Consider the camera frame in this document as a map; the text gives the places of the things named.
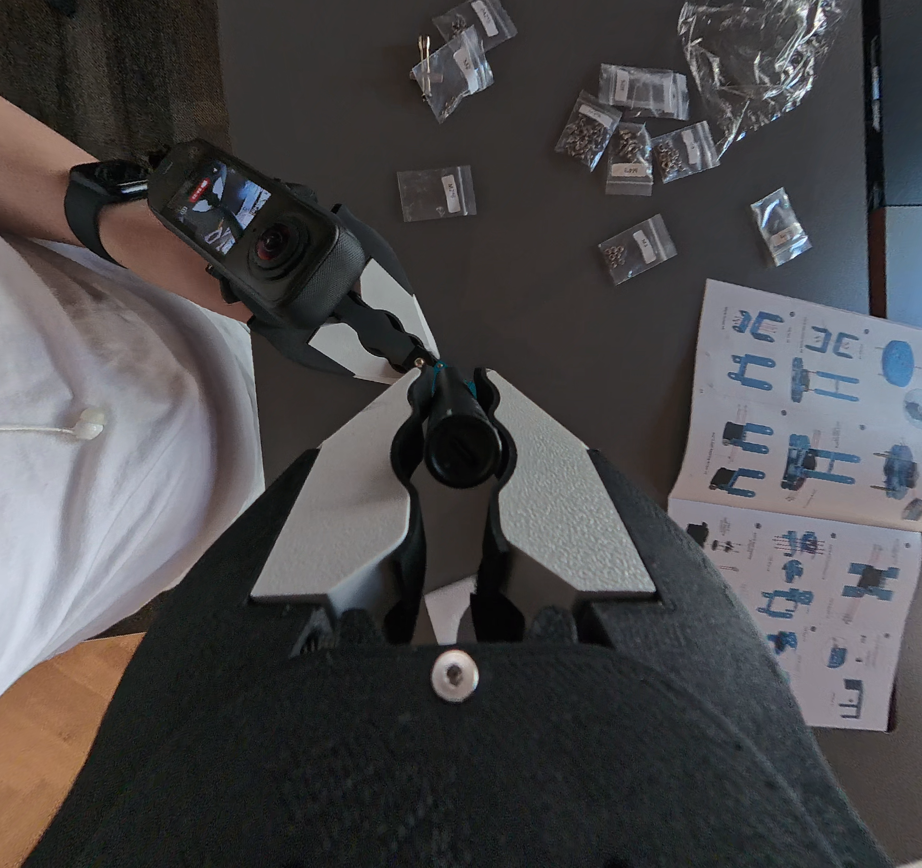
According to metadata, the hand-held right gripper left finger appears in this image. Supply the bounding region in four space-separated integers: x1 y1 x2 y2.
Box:
251 370 435 617

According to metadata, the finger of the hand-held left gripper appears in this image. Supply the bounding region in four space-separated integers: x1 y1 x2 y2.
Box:
307 317 419 386
344 259 440 366

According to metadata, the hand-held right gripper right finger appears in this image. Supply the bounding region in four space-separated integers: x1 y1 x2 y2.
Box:
472 368 658 601

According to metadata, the blue bracket with black servo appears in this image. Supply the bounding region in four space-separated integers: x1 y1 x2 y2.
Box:
403 350 478 397

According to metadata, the black electric screwdriver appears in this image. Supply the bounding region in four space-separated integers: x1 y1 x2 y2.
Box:
421 367 505 489

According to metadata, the dark grey desk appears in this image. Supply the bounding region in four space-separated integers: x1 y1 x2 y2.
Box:
211 0 922 868

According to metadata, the flat clear zip bag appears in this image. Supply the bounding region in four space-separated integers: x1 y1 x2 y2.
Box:
397 165 478 223

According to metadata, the black wristband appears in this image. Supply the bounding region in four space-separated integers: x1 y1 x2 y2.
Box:
63 161 152 267

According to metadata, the illustrated instruction booklet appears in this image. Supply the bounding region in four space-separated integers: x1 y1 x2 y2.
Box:
666 277 922 732

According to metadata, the small zip bag of screws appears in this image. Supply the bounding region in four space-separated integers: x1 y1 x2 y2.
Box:
411 25 494 123

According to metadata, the zip bag of small nuts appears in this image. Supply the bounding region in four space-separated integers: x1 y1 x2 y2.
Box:
598 215 677 286

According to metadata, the zip bag of silver screws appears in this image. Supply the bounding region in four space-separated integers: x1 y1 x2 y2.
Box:
605 121 654 197
555 90 622 172

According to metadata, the small clear zip bag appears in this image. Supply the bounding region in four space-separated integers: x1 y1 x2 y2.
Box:
433 0 518 55

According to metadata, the wide clear zip bag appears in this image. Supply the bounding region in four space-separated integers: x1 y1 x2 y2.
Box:
598 63 690 121

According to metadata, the zip bag of large nuts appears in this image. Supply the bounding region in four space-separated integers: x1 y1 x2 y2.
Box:
650 121 721 184

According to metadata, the zip bag with black parts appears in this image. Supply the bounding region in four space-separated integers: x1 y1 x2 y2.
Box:
751 187 812 267

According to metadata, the crumpled clear plastic wrap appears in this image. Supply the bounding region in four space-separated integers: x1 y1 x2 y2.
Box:
679 0 864 156

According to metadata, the white earphone with cable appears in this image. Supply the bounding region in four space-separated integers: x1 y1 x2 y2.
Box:
0 407 108 443

